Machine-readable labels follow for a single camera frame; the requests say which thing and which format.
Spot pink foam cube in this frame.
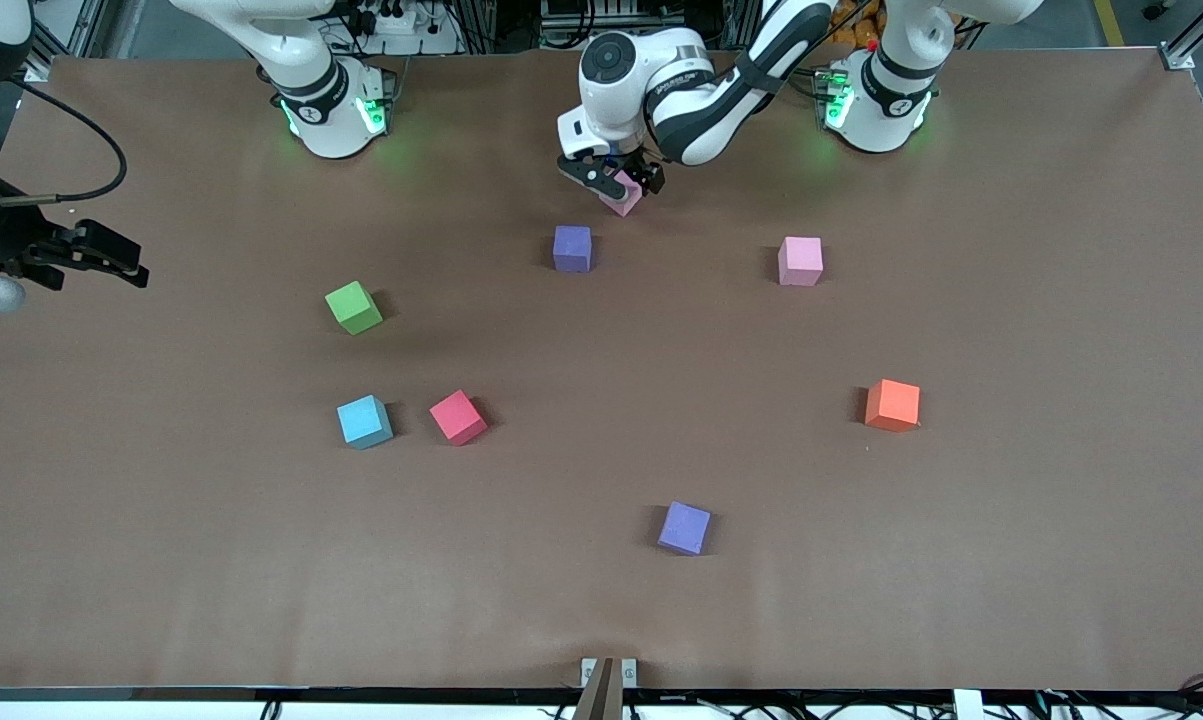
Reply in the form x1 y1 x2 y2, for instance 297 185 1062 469
601 172 648 218
778 237 824 288

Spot purple foam cube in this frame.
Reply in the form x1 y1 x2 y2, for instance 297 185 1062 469
553 225 593 274
658 501 712 557

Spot red foam cube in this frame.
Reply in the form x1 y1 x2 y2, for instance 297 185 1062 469
429 390 489 447

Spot orange foam cube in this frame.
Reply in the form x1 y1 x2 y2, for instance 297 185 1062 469
865 379 921 433

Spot orange snack bags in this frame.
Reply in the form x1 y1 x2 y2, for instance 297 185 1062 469
829 0 884 51

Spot green foam cube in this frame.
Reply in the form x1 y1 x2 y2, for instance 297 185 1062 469
325 281 384 336

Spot white power strip with plugs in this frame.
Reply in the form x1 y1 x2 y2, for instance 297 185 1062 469
356 0 432 37

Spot light blue foam cube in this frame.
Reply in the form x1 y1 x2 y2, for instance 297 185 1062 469
337 395 394 450

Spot brown table cover sheet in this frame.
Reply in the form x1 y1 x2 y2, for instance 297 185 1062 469
0 48 1203 691

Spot brown strip with white brackets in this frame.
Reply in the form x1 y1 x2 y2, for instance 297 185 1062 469
580 656 639 720

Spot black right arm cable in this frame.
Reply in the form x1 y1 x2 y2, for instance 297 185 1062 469
0 78 128 209

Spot aluminium frame profile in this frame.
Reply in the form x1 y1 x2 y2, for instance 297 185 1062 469
23 0 112 81
1156 0 1203 71

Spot black cable bundle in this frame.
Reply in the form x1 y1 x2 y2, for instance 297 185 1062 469
1036 675 1203 720

